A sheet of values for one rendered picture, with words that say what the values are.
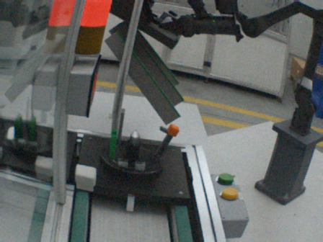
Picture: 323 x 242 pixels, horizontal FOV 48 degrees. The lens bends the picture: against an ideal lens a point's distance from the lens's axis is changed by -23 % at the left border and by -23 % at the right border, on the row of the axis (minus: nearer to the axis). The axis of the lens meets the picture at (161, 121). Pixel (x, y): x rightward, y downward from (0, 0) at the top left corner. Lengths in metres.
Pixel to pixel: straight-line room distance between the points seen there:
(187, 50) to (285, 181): 4.01
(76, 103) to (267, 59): 4.54
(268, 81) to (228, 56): 0.59
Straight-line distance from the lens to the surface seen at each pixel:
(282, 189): 1.18
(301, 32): 9.86
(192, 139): 1.45
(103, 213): 0.90
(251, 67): 5.13
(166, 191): 0.91
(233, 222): 0.88
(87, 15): 0.68
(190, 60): 5.09
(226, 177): 1.01
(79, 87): 0.67
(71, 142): 1.05
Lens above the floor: 1.43
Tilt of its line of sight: 22 degrees down
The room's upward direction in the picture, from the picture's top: 10 degrees clockwise
